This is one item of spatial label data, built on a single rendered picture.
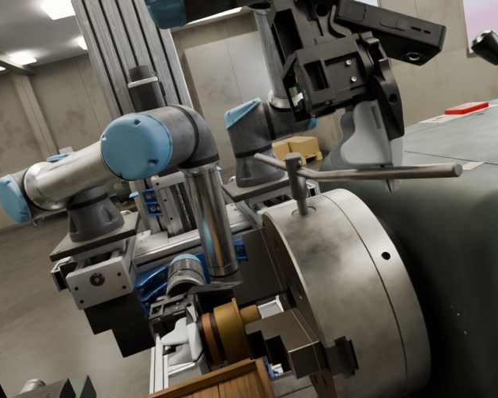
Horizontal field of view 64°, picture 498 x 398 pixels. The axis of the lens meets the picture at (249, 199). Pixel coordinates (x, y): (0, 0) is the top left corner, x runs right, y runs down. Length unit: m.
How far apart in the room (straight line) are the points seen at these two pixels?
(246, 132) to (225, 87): 8.26
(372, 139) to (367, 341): 0.24
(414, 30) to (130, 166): 0.51
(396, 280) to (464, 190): 0.13
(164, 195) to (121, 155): 0.49
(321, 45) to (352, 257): 0.25
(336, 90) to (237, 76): 9.08
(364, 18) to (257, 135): 0.75
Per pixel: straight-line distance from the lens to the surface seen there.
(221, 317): 0.60
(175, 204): 1.25
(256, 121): 1.14
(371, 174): 0.41
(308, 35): 0.41
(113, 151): 0.76
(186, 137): 0.78
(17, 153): 10.65
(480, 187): 0.48
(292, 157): 0.52
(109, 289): 1.06
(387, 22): 0.44
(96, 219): 1.15
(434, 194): 0.51
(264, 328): 0.57
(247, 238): 0.64
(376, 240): 0.52
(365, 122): 0.40
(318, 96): 0.38
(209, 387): 0.88
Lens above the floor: 1.40
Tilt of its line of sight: 14 degrees down
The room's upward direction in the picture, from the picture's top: 16 degrees counter-clockwise
